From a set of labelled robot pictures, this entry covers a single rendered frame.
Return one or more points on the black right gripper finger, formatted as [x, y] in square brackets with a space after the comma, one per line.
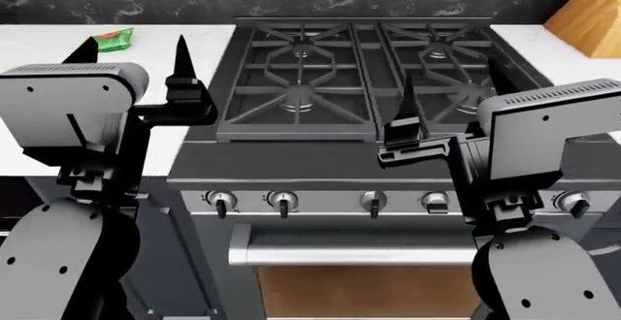
[406, 127]
[507, 80]

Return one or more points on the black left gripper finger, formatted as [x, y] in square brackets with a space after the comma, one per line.
[183, 83]
[89, 54]

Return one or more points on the green food packet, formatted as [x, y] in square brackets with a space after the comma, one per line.
[115, 40]

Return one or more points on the silver black range knob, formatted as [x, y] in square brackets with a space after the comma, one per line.
[435, 201]
[283, 201]
[573, 201]
[374, 201]
[220, 201]

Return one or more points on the round gas burner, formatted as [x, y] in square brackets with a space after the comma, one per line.
[298, 104]
[302, 49]
[439, 50]
[466, 106]

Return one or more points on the black cast iron stove grate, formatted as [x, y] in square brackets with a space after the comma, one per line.
[271, 65]
[427, 32]

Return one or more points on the stainless steel gas range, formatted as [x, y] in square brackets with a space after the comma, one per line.
[315, 160]

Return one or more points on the wooden knife block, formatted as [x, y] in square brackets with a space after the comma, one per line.
[589, 18]

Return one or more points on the oven door glass window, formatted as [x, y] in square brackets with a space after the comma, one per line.
[359, 291]

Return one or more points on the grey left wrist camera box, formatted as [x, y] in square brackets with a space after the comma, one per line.
[53, 105]

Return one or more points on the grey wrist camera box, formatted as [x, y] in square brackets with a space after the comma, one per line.
[529, 145]
[53, 105]

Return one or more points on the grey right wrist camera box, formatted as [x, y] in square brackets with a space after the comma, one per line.
[529, 145]

